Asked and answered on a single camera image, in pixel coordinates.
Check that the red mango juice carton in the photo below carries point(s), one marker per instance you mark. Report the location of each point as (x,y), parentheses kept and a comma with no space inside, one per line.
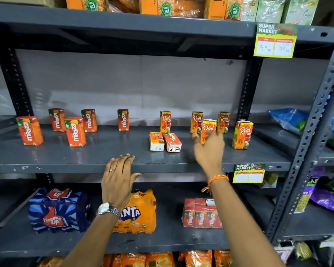
(57,120)
(75,132)
(30,131)
(123,120)
(89,120)

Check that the orange noodle packet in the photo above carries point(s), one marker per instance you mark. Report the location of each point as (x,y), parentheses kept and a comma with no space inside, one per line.
(172,7)
(86,3)
(222,8)

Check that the grey perforated shelf rack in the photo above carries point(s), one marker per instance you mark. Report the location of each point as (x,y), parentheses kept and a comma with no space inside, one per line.
(309,139)

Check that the red juice carton multipack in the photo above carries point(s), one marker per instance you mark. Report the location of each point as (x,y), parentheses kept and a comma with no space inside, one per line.
(201,215)

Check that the person's left hand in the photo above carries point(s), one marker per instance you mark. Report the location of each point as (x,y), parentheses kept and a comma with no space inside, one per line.
(117,186)

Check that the yellowish green packet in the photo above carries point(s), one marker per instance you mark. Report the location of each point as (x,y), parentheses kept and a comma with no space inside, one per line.
(304,250)

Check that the orange soda bottle pack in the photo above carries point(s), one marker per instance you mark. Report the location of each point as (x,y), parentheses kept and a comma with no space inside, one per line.
(139,215)

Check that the small yellow price tag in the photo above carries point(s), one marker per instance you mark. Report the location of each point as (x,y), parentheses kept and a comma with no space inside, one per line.
(249,173)

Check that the row of orange snack packets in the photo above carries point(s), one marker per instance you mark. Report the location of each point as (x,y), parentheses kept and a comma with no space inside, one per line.
(160,260)

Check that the person's left little finger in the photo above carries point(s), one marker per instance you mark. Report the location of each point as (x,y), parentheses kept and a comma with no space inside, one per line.
(106,169)

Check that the large yellow price tag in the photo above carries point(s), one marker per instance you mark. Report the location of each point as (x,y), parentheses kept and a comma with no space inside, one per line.
(275,41)

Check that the person's left middle finger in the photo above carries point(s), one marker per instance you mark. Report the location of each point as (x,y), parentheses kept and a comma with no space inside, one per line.
(123,164)

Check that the dark green white packet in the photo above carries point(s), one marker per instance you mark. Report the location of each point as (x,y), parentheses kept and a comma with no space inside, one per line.
(332,251)

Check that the blue soda bottle pack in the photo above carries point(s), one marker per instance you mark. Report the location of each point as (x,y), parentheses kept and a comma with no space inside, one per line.
(58,209)

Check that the purple snack packet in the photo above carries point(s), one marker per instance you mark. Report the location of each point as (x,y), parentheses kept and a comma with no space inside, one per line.
(329,198)

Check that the orange apple juice carton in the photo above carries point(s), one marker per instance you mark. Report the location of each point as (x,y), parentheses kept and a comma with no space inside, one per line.
(208,126)

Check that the yellow and purple packet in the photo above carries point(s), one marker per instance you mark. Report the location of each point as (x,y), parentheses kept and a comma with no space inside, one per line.
(304,194)

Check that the group of orange drink boxes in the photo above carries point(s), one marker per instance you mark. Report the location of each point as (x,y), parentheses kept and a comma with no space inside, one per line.
(165,122)

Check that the silver wristwatch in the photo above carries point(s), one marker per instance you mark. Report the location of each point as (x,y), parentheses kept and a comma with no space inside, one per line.
(108,209)

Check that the person's left thumb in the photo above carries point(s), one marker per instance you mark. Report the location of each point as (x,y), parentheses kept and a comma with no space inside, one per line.
(135,177)

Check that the person's right forearm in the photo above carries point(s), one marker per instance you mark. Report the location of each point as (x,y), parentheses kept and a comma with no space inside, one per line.
(239,225)

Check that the person's right hand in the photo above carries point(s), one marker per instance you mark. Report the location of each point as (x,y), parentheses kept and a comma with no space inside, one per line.
(210,157)

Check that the pale green packet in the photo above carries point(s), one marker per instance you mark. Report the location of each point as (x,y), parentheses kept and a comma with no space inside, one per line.
(270,11)
(300,10)
(250,8)

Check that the person's left forearm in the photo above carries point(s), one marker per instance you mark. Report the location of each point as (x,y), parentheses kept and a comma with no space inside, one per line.
(91,241)

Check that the person's right thumb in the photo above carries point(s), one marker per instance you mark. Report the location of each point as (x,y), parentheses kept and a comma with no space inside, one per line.
(197,141)

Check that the grey metal shelf rack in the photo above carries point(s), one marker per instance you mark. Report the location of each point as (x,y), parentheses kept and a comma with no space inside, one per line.
(100,152)

